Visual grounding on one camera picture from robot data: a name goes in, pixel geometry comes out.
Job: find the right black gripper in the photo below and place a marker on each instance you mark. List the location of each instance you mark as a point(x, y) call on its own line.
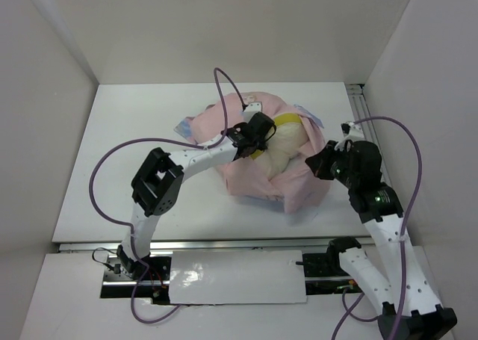
point(320, 161)

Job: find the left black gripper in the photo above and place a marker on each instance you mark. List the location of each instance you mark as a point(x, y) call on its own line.
point(259, 147)

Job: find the white pillow yellow edge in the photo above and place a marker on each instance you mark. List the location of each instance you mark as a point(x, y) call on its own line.
point(283, 144)

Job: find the pink blue printed pillowcase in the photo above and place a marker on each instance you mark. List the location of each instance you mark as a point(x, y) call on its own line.
point(296, 187)

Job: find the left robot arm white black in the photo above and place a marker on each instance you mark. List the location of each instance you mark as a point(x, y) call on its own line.
point(157, 183)

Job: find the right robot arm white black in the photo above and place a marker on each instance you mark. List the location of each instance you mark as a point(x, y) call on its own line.
point(406, 305)

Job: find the white cover plate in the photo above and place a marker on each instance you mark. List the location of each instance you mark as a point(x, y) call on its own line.
point(237, 277)

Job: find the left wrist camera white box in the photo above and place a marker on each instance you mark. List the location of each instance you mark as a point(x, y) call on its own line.
point(251, 109)

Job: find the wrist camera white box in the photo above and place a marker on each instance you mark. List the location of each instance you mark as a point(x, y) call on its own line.
point(251, 109)
point(352, 132)

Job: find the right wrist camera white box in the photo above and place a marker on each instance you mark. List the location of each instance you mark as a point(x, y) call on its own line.
point(352, 132)

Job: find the aluminium side rail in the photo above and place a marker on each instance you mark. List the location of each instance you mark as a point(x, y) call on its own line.
point(355, 93)

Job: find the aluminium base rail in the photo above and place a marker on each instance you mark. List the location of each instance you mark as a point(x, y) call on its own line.
point(205, 245)

